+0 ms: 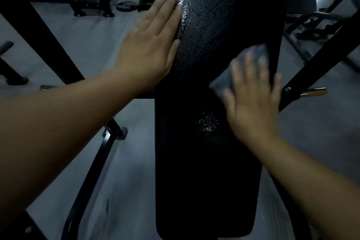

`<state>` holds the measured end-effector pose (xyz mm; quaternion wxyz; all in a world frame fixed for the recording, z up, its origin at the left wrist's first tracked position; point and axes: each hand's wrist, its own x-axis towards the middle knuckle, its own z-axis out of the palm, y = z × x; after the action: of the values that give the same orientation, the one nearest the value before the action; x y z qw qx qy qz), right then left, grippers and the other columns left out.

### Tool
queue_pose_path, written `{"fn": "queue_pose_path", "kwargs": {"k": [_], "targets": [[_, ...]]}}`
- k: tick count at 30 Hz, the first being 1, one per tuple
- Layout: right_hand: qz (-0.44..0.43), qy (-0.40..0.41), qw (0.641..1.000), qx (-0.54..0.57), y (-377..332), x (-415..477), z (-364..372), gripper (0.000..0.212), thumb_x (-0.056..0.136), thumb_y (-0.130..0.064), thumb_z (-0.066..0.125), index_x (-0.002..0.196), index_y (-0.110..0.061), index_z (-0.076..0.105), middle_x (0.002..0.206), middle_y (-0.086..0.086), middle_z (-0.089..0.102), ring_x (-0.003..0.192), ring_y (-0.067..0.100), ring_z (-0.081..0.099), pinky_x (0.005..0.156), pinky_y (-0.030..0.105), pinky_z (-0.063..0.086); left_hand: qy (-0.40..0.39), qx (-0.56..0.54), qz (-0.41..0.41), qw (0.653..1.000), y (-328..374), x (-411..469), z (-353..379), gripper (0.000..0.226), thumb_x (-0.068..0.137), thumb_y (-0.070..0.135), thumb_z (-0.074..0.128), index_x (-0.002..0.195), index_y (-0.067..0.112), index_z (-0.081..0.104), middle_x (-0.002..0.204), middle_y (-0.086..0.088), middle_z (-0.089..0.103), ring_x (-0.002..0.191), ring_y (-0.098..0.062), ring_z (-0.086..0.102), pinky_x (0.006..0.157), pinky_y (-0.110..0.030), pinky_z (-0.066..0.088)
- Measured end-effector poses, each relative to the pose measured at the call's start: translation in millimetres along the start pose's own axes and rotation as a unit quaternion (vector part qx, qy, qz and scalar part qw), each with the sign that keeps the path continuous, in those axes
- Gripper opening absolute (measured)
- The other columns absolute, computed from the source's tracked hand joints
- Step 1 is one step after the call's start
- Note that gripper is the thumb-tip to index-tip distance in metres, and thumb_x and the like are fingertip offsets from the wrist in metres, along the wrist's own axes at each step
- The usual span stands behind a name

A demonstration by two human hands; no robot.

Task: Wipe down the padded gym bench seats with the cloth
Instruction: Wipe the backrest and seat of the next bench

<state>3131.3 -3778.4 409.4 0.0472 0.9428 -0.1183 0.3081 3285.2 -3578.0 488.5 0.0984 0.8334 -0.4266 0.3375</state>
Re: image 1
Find person's left hand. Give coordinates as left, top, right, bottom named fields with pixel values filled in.
left=112, top=0, right=183, bottom=93

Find person's right hand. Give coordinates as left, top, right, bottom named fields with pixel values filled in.
left=223, top=51, right=283, bottom=142

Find grey-blue cleaning cloth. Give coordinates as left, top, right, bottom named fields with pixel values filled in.
left=209, top=44, right=271, bottom=100

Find person's right forearm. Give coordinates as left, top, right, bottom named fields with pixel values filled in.
left=238, top=131, right=360, bottom=240

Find person's left forearm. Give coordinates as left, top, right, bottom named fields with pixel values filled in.
left=0, top=69, right=154, bottom=225

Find black weight plate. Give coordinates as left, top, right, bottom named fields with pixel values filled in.
left=115, top=1, right=138, bottom=12

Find metal adjustment pin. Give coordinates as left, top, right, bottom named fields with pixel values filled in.
left=299, top=87, right=328, bottom=98

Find black padded gym bench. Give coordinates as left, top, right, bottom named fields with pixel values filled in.
left=153, top=0, right=293, bottom=240

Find grey padded gym bench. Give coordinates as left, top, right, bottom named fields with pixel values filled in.
left=283, top=0, right=360, bottom=41

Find black foam roller pad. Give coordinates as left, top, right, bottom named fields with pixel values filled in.
left=0, top=41, right=14, bottom=55

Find slanted black metal frame bar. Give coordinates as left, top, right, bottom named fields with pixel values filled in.
left=278, top=9, right=360, bottom=113

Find thick black metal rack post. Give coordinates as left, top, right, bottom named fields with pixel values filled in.
left=0, top=0, right=86, bottom=85

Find black tubular bench frame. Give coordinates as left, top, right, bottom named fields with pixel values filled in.
left=60, top=118, right=128, bottom=240

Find black metal frame foot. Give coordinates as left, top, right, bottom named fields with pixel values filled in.
left=0, top=58, right=29, bottom=86

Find black bolted base plate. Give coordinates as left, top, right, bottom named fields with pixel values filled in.
left=0, top=211, right=49, bottom=240

